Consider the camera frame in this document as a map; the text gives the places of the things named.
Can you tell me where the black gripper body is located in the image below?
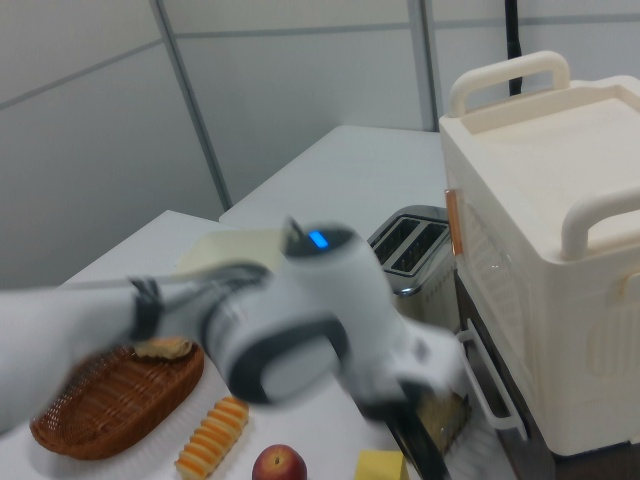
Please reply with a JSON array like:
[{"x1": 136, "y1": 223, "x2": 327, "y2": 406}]
[{"x1": 386, "y1": 413, "x2": 452, "y2": 480}]

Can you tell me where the yellow cube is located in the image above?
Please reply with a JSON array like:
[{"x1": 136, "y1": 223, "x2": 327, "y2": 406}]
[{"x1": 354, "y1": 449, "x2": 409, "y2": 480}]

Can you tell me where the red apple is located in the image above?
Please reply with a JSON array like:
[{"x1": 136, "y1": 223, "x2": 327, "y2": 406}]
[{"x1": 251, "y1": 443, "x2": 309, "y2": 480}]

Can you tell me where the cream silver toaster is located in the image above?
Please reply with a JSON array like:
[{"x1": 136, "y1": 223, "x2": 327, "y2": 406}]
[{"x1": 366, "y1": 204, "x2": 459, "y2": 334}]

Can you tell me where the orange striped bread roll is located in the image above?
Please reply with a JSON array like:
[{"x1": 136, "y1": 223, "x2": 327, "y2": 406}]
[{"x1": 173, "y1": 395, "x2": 251, "y2": 480}]

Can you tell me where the cream toy kitchen cabinet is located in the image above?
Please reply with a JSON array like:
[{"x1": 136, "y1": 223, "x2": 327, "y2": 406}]
[{"x1": 438, "y1": 49, "x2": 640, "y2": 459}]

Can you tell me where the bread roll in basket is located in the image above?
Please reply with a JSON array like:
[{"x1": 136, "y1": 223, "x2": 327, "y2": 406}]
[{"x1": 131, "y1": 335, "x2": 194, "y2": 362}]

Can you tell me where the brown wicker basket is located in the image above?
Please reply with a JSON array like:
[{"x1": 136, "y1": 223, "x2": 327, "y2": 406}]
[{"x1": 29, "y1": 341, "x2": 207, "y2": 462}]

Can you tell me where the black vertical pole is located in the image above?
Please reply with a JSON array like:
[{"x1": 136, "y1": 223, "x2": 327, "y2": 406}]
[{"x1": 503, "y1": 0, "x2": 525, "y2": 98}]

